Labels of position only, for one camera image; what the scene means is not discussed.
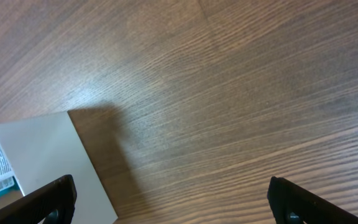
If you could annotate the white cardboard box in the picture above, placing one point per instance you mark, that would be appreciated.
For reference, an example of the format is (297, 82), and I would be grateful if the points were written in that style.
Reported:
(42, 149)

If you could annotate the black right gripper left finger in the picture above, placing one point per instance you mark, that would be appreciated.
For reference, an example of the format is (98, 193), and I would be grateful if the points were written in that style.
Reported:
(53, 203)

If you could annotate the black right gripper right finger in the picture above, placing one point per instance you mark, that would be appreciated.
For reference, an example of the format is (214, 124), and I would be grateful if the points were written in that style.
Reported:
(291, 203)

